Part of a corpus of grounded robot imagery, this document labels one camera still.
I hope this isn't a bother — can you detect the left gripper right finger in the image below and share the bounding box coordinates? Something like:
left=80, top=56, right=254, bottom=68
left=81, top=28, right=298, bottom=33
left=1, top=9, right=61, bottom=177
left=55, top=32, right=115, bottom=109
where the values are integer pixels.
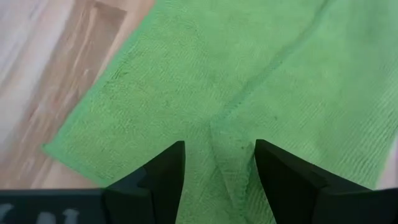
left=254, top=139, right=398, bottom=224

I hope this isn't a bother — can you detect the green microfiber towel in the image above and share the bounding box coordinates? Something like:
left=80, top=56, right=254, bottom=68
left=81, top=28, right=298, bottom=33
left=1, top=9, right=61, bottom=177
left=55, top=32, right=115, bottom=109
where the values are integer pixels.
left=42, top=0, right=398, bottom=224

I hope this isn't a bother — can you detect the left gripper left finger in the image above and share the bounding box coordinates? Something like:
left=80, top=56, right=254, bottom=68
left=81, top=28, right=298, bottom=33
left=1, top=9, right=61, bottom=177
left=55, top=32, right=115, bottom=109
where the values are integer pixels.
left=104, top=140, right=187, bottom=224

